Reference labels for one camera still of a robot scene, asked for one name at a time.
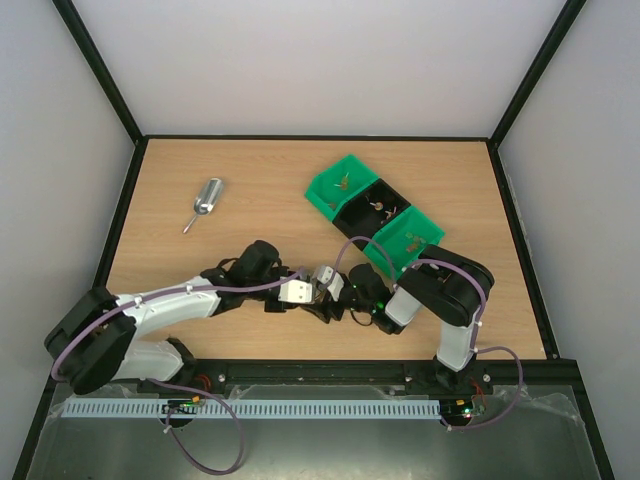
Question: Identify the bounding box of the green bin with square lollipops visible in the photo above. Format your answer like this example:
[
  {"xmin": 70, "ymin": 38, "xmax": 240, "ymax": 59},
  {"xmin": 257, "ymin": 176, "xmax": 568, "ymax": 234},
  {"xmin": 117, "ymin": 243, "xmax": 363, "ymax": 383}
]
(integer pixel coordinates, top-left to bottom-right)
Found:
[{"xmin": 305, "ymin": 155, "xmax": 379, "ymax": 222}]

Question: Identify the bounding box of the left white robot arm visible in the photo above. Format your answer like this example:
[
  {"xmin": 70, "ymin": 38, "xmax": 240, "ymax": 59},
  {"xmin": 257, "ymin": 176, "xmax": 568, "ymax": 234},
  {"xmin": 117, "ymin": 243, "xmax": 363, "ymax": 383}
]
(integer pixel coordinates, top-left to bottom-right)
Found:
[{"xmin": 44, "ymin": 240, "xmax": 314, "ymax": 395}]

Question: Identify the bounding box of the black bin with swirl lollipops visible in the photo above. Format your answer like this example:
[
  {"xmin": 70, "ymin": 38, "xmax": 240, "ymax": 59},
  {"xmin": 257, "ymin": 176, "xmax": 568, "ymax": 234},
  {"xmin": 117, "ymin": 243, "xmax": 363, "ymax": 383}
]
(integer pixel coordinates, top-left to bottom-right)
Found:
[{"xmin": 332, "ymin": 179, "xmax": 410, "ymax": 239}]

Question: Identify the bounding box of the white slotted cable duct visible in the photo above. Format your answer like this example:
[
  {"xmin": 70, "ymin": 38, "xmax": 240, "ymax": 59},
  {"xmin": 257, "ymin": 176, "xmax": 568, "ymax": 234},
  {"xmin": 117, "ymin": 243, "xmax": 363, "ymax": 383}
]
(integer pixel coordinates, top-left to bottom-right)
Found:
[{"xmin": 60, "ymin": 398, "xmax": 441, "ymax": 420}]

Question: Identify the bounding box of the green bin with gummy candies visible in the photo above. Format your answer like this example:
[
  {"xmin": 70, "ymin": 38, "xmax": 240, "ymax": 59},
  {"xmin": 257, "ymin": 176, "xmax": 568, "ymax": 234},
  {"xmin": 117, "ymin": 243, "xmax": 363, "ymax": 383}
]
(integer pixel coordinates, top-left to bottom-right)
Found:
[{"xmin": 363, "ymin": 206, "xmax": 445, "ymax": 278}]

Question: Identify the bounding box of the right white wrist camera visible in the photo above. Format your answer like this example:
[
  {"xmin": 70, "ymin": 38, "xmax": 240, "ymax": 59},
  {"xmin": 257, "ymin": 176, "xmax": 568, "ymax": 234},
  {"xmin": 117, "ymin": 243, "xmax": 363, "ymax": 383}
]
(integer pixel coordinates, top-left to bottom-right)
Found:
[{"xmin": 311, "ymin": 265, "xmax": 345, "ymax": 301}]

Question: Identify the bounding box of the silver metal scoop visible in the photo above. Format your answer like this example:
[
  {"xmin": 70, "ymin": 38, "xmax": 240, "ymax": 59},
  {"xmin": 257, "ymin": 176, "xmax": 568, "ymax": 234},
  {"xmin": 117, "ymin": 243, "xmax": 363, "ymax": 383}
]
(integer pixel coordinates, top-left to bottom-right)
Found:
[{"xmin": 182, "ymin": 178, "xmax": 224, "ymax": 234}]

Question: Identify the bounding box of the black aluminium frame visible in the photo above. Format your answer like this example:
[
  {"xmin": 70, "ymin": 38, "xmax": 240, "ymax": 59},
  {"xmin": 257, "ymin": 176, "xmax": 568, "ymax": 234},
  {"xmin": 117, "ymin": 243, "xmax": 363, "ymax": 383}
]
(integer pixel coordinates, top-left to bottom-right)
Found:
[{"xmin": 12, "ymin": 0, "xmax": 616, "ymax": 480}]

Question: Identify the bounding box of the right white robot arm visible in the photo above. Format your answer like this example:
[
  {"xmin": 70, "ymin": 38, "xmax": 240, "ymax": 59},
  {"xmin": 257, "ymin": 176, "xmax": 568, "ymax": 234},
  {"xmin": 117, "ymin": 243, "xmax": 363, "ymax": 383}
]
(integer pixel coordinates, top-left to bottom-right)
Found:
[{"xmin": 312, "ymin": 245, "xmax": 495, "ymax": 392}]

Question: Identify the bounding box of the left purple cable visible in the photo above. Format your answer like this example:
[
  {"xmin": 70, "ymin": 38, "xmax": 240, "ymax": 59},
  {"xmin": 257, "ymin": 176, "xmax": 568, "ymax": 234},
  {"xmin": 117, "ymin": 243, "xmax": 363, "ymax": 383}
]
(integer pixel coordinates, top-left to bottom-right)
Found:
[{"xmin": 50, "ymin": 267, "xmax": 311, "ymax": 472}]

